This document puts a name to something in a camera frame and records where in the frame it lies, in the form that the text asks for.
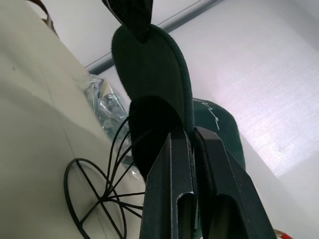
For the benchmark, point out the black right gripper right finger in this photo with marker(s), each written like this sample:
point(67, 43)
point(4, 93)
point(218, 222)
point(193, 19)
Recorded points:
point(224, 179)

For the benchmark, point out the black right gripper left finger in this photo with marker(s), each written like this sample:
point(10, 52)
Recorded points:
point(169, 179)

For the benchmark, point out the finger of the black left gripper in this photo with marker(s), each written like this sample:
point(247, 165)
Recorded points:
point(134, 17)

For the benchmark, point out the dark green slipper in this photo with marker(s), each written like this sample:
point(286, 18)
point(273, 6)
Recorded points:
point(149, 74)

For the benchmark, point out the red and white object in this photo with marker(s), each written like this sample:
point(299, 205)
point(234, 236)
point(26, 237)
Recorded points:
point(277, 234)

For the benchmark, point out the clear plastic bag with items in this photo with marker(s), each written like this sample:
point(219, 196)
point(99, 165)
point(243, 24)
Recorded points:
point(107, 102)

